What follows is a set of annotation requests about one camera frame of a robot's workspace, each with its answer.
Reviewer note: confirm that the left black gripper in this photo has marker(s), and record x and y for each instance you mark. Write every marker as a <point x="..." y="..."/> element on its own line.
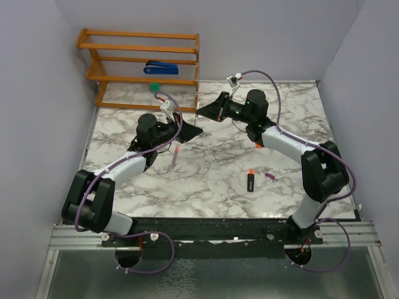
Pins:
<point x="189" y="131"/>

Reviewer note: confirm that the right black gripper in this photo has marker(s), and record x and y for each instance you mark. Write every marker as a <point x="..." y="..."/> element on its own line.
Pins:
<point x="211" y="111"/>

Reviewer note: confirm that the pink highlighter pen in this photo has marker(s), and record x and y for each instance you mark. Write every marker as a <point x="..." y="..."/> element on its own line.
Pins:
<point x="175" y="155"/>

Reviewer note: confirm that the purple pen cap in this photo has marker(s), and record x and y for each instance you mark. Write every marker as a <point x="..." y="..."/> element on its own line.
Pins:
<point x="271" y="176"/>

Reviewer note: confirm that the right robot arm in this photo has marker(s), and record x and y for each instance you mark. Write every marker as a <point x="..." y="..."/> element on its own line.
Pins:
<point x="323" y="174"/>

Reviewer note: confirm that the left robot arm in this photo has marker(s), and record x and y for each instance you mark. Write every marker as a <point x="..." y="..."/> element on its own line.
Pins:
<point x="89" y="203"/>

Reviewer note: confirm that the green eraser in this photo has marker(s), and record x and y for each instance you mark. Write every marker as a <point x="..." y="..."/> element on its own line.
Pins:
<point x="154" y="87"/>

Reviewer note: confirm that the blue stapler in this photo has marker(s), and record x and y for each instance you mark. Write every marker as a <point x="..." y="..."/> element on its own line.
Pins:
<point x="153" y="67"/>

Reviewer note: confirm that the black orange highlighter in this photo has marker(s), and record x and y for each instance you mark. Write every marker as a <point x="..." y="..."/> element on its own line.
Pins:
<point x="250" y="180"/>

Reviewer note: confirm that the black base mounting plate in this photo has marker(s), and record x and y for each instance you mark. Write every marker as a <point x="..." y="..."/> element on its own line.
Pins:
<point x="197" y="238"/>

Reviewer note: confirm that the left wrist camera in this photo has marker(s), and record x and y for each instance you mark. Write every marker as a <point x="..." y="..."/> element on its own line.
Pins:
<point x="168" y="108"/>

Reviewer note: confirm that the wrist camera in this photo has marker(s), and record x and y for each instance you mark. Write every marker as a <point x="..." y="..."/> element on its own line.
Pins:
<point x="234" y="82"/>
<point x="168" y="108"/>

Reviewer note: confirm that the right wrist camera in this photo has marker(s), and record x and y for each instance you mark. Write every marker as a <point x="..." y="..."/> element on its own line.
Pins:
<point x="234" y="82"/>

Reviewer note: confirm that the aluminium frame rail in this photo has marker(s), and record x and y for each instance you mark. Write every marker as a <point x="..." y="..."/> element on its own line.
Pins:
<point x="359" y="234"/>

